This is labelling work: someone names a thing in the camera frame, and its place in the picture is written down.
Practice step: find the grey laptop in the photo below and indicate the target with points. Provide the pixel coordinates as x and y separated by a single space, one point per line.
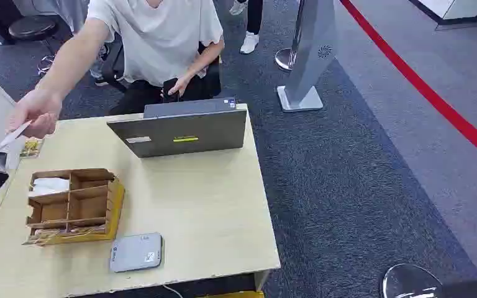
181 133

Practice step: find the wooden card box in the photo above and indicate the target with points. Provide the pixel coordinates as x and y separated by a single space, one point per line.
86 205

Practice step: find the white card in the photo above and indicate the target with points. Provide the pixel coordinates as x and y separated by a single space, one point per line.
10 138

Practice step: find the yellow box under desk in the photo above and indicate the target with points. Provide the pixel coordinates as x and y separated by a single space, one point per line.
232 295

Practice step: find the white cards stack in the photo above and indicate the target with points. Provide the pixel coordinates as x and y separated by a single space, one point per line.
49 185

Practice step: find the chrome round base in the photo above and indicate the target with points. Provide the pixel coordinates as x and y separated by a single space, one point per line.
409 284

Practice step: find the black phone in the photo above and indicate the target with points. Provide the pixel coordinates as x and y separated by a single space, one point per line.
169 93

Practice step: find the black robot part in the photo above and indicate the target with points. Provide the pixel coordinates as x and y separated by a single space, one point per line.
473 288

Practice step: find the chrome stanchion post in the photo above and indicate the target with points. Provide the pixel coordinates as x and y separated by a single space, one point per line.
286 57

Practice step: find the yellow printed card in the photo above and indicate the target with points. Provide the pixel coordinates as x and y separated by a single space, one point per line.
30 148

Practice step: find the grey kiosk stand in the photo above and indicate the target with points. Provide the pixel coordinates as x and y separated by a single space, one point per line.
310 53

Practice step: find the red barrier belt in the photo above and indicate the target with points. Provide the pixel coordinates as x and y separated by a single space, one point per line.
423 88

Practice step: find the person's left hand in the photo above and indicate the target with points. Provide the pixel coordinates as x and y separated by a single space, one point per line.
182 84

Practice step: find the black round stool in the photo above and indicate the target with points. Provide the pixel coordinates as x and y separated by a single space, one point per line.
32 26

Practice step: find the grey card reader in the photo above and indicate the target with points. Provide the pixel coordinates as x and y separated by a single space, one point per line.
135 253

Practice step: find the seated person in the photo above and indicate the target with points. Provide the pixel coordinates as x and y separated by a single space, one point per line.
156 37

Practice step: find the chrome stool base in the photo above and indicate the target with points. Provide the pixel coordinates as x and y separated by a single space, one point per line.
46 65

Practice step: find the standing person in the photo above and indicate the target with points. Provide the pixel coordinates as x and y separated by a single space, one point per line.
251 24

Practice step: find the person's right hand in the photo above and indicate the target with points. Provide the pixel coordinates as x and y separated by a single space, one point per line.
41 109

